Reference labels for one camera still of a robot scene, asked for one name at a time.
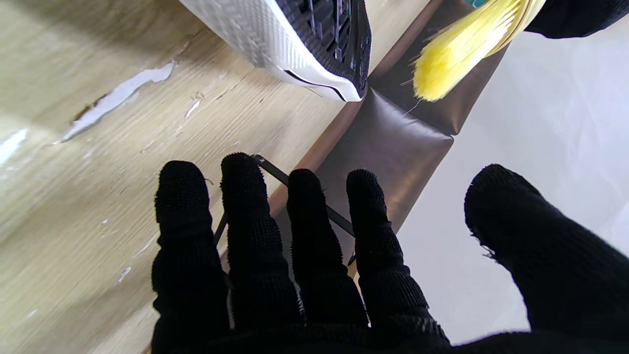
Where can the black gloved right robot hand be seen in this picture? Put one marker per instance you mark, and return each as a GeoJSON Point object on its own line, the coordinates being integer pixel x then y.
{"type": "Point", "coordinates": [319, 305]}

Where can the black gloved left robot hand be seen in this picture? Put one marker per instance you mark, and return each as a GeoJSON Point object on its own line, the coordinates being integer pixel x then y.
{"type": "Point", "coordinates": [575, 17]}

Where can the wooden shoe brush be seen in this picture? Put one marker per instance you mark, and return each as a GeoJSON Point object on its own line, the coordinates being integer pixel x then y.
{"type": "Point", "coordinates": [462, 49]}

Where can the yellow canvas sneaker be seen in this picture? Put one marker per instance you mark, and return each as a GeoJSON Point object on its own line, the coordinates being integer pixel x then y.
{"type": "Point", "coordinates": [275, 34]}

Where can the green plastic basket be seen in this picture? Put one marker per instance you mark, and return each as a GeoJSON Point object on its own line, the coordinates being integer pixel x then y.
{"type": "Point", "coordinates": [474, 2]}

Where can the small wooden shelf black legs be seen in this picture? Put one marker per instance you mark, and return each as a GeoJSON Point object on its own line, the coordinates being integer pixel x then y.
{"type": "Point", "coordinates": [275, 172]}

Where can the dark brown leather sofa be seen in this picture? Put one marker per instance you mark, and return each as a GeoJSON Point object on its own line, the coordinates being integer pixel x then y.
{"type": "Point", "coordinates": [393, 147]}

